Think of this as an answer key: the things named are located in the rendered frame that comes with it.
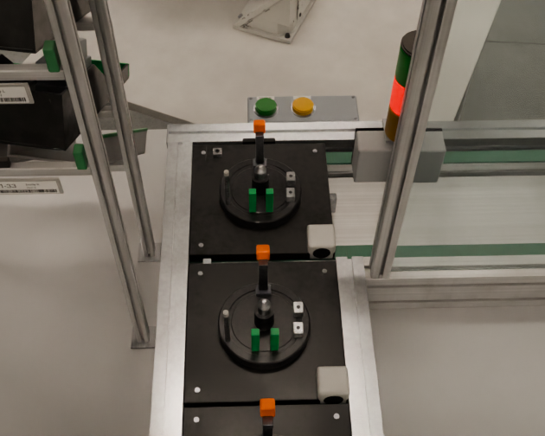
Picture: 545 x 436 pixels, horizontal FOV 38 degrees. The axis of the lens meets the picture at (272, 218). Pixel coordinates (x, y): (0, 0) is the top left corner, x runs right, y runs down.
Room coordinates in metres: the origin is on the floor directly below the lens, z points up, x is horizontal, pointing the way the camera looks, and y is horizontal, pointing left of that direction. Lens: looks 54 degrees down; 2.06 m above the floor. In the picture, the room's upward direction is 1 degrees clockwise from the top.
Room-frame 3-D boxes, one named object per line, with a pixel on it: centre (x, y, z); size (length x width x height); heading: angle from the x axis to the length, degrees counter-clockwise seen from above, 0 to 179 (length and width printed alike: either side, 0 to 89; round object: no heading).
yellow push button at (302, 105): (1.05, -0.05, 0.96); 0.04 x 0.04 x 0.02
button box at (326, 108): (1.05, -0.05, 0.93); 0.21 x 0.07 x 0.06; 93
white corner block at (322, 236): (0.74, -0.08, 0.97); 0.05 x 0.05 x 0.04; 3
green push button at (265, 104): (1.05, 0.02, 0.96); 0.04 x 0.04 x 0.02
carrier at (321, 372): (0.58, 0.01, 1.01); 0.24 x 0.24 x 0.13; 3
